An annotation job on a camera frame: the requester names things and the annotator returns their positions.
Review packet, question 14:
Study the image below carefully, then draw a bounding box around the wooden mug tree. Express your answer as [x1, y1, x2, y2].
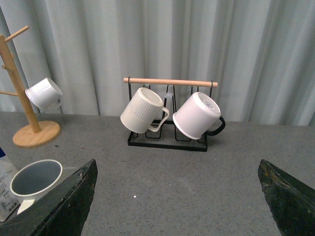
[0, 26, 61, 148]

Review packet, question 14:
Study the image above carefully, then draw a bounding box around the white mug black handle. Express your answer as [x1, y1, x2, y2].
[173, 92, 225, 140]

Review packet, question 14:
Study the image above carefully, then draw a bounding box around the cream ribbed mug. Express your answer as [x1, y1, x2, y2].
[120, 88, 169, 134]

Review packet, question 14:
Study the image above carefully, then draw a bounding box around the black wire mug rack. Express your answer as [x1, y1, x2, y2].
[124, 77, 218, 152]

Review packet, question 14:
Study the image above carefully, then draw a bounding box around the white mug grey inside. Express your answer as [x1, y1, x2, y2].
[10, 159, 63, 214]

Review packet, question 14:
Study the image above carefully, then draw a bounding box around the small white hanging mug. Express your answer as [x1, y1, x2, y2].
[25, 78, 63, 110]

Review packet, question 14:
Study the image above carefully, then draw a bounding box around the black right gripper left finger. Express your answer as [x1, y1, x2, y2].
[0, 159, 97, 236]

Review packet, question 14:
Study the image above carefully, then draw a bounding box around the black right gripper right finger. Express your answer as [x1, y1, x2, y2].
[258, 159, 315, 236]

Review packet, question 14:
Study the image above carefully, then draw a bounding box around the blue white milk carton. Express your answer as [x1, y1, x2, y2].
[0, 149, 19, 222]

